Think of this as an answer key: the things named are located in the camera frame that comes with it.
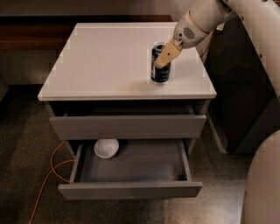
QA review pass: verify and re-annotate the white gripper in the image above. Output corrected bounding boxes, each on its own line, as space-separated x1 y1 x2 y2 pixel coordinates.
154 10 211 68

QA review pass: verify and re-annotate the blue pepsi can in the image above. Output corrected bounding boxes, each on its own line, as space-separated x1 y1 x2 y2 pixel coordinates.
150 42 171 84

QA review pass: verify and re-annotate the grey drawer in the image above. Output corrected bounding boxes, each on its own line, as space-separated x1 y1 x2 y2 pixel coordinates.
50 114 207 140
59 139 202 200

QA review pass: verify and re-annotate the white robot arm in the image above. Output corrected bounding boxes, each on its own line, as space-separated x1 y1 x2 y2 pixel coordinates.
155 0 280 224

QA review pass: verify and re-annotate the grey top drawer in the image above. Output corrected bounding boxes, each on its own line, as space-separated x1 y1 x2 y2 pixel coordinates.
50 114 207 140

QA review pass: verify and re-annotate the grey drawer cabinet white top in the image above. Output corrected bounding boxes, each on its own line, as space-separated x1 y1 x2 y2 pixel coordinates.
37 22 217 156

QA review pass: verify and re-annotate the black bin cabinet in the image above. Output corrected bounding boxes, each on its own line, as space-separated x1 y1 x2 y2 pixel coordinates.
205 17 280 154

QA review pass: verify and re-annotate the white bowl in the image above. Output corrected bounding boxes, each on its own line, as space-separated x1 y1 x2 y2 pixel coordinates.
94 139 119 159

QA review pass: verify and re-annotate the dark wooden bench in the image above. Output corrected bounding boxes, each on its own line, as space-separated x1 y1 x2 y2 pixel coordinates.
0 15 172 51

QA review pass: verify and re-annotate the orange cable at wall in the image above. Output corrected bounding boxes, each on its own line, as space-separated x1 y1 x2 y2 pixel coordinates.
199 29 215 59

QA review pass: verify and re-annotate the white cable tag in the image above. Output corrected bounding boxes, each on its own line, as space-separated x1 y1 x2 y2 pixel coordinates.
216 23 225 32

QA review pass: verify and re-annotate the orange cable on floor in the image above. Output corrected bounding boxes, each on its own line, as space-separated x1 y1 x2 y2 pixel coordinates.
28 141 75 224

